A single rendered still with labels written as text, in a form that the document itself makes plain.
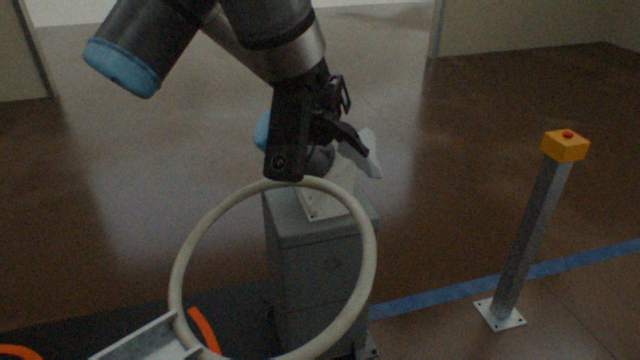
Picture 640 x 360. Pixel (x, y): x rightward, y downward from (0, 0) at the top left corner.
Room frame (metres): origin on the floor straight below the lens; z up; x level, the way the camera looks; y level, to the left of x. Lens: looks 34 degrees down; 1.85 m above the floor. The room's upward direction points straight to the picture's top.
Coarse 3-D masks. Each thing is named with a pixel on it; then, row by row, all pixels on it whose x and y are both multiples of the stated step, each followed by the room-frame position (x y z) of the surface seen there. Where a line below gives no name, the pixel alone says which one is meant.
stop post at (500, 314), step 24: (552, 144) 1.42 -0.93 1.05; (576, 144) 1.38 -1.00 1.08; (552, 168) 1.41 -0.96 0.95; (552, 192) 1.40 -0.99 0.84; (528, 216) 1.43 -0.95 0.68; (528, 240) 1.39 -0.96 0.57; (528, 264) 1.40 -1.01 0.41; (504, 288) 1.42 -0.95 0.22; (480, 312) 1.44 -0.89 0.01; (504, 312) 1.40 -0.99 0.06
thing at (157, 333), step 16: (160, 320) 0.55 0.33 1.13; (128, 336) 0.51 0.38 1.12; (144, 336) 0.52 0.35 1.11; (160, 336) 0.54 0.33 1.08; (112, 352) 0.48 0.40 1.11; (128, 352) 0.49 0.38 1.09; (144, 352) 0.50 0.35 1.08; (160, 352) 0.50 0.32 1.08; (176, 352) 0.50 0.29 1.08; (192, 352) 0.47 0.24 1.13
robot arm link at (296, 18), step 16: (224, 0) 0.43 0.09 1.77; (240, 0) 0.42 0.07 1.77; (256, 0) 0.42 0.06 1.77; (272, 0) 0.42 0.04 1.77; (288, 0) 0.43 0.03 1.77; (304, 0) 0.45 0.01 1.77; (240, 16) 0.42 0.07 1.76; (256, 16) 0.42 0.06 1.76; (272, 16) 0.42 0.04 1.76; (288, 16) 0.43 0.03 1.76; (304, 16) 0.44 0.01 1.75; (240, 32) 0.44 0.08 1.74; (256, 32) 0.43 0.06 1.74; (272, 32) 0.42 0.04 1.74; (288, 32) 0.43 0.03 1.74; (256, 48) 0.43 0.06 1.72
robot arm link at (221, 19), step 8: (216, 8) 1.08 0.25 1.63; (216, 16) 1.08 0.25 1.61; (224, 16) 1.10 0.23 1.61; (208, 24) 1.08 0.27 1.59; (216, 24) 1.09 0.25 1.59; (224, 24) 1.10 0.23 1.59; (208, 32) 1.10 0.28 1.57; (216, 32) 1.10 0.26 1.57; (224, 32) 1.10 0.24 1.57; (232, 32) 1.11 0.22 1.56; (216, 40) 1.12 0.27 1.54; (224, 40) 1.11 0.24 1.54; (232, 40) 1.12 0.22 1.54; (224, 48) 1.14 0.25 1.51; (232, 48) 1.13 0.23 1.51; (240, 48) 1.14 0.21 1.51; (240, 56) 1.15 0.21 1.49; (248, 64) 1.18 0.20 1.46; (264, 80) 1.23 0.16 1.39; (272, 88) 1.27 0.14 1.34
